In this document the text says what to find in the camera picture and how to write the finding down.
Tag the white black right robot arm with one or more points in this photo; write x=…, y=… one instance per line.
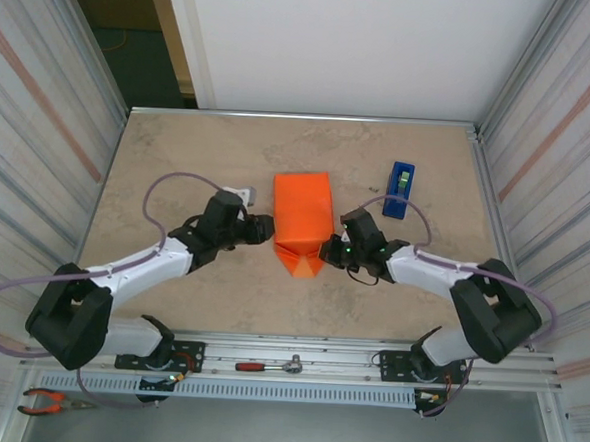
x=422, y=271

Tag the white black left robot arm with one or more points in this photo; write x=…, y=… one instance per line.
x=142, y=267

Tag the blue tape dispenser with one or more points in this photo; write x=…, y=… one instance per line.
x=395, y=207

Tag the black connector block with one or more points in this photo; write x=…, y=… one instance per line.
x=157, y=383
x=429, y=399

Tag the wide aluminium mounting rail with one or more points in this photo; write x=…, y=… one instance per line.
x=342, y=356

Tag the thin aluminium frame bar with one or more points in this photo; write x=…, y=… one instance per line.
x=306, y=116

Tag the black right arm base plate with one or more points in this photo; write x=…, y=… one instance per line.
x=391, y=362

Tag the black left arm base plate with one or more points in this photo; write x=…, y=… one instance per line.
x=192, y=350

